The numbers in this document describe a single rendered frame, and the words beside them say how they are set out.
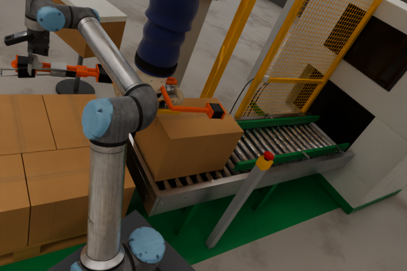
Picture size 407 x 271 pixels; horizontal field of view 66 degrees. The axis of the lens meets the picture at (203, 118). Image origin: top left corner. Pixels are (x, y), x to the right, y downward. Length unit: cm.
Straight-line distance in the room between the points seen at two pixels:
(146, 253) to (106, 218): 27
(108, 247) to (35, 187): 95
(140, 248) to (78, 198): 80
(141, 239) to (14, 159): 111
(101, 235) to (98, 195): 15
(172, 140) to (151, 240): 75
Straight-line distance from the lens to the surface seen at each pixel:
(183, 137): 193
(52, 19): 135
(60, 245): 243
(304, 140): 343
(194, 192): 218
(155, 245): 132
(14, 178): 208
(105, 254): 119
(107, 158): 98
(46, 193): 201
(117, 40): 320
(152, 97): 102
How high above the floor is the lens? 213
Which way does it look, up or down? 33 degrees down
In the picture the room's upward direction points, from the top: 25 degrees clockwise
